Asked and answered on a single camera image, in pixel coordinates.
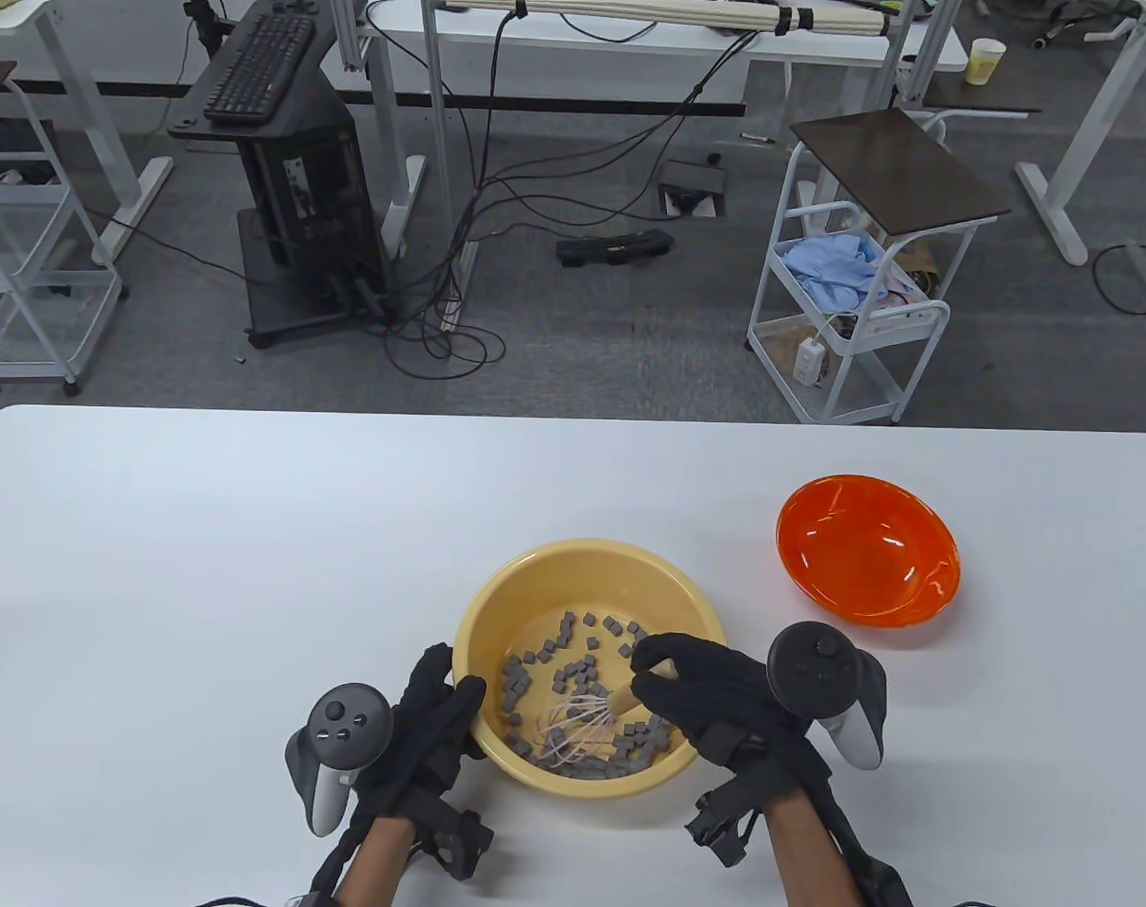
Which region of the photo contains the person's left hand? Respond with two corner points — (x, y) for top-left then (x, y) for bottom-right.
(355, 644), (488, 823)

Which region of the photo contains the person's right hand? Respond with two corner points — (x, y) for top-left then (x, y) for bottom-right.
(629, 633), (833, 813)

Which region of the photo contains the pink whisk wooden handle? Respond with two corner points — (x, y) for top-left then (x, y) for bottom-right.
(535, 661), (677, 768)

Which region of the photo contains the pile of grey toy blocks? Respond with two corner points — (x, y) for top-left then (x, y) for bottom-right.
(495, 611), (673, 781)

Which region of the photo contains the yellow plastic basin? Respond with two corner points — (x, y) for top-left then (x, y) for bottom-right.
(453, 539), (730, 801)

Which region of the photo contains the orange plastic bowl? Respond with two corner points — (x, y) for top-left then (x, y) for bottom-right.
(776, 475), (963, 625)

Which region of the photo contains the person's left forearm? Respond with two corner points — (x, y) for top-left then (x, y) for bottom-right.
(332, 814), (418, 907)

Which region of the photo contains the black left hand controller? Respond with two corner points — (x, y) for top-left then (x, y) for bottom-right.
(284, 683), (394, 839)

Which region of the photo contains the black hand controller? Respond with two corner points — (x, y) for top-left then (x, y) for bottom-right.
(767, 622), (887, 771)
(284, 683), (394, 839)

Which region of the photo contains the black right hand controller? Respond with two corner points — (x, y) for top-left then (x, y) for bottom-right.
(767, 622), (887, 771)

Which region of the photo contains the blue cloth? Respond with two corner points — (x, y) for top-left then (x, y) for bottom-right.
(782, 233), (883, 313)

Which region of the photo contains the black power strip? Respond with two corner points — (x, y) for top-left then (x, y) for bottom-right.
(556, 228), (676, 267)

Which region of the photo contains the floor socket box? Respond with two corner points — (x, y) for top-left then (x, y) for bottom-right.
(657, 159), (730, 220)

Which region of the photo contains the black computer cart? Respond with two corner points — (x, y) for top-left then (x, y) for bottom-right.
(168, 0), (391, 349)

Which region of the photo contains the white desk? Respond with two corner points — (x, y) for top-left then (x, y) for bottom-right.
(1015, 0), (1146, 267)
(332, 0), (970, 332)
(0, 0), (175, 265)

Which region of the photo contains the black keyboard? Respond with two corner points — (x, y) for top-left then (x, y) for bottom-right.
(203, 12), (317, 126)

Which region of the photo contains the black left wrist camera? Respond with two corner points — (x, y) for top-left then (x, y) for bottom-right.
(412, 794), (495, 881)

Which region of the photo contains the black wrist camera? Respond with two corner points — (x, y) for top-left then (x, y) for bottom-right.
(412, 794), (495, 881)
(684, 789), (762, 868)

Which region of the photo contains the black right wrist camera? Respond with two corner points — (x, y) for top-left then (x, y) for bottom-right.
(684, 789), (762, 868)

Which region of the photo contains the black forearm strap pack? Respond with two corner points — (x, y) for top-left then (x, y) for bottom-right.
(818, 803), (914, 907)

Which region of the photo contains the white wire utility cart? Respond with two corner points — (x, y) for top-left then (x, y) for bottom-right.
(0, 151), (125, 398)
(746, 142), (951, 425)

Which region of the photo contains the tangle of black cables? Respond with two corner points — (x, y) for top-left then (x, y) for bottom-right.
(91, 0), (781, 379)

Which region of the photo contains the black cable loop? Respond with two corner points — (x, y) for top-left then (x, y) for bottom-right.
(1091, 243), (1146, 316)

